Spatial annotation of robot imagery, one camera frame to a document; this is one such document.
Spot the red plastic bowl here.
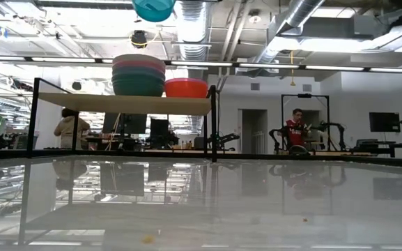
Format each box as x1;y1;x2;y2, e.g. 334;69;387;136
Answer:
164;77;209;99

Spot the light blue plastic bowl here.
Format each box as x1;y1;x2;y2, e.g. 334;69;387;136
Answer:
111;66;167;79

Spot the pink plastic bowl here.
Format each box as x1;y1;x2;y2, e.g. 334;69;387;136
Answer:
111;61;167;73

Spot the teal blue plastic bowl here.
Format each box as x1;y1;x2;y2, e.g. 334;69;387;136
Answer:
132;0;176;23

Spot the light wooden shelf board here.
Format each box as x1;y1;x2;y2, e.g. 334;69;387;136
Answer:
38;92;212;116

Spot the small black desk monitor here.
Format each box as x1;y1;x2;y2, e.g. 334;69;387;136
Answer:
150;118;169;139

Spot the large black desk monitor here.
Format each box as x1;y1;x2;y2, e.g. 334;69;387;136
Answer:
102;113;148;135

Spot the green plastic bowl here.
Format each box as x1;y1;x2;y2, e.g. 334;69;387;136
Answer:
111;73;166;97

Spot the overhead bar with light strips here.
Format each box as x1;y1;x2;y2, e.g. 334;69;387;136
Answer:
0;55;402;75

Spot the seated person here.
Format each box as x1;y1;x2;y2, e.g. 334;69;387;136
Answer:
284;108;312;147

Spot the standing person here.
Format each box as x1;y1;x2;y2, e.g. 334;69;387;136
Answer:
53;107;91;151

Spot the black table edge rail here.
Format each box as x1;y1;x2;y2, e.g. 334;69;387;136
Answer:
0;149;402;169

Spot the vertical spiral ventilation duct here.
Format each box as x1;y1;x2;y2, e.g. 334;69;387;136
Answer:
178;0;212;79

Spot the black overhead camera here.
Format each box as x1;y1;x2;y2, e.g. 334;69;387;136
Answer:
130;30;148;49

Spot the black rectangular rig frame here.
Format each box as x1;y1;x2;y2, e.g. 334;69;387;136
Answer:
280;93;330;154

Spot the slanted spiral ventilation duct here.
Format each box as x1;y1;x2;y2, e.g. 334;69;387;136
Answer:
256;0;327;66

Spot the wall-mounted black screen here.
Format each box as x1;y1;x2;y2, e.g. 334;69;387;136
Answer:
369;112;401;133

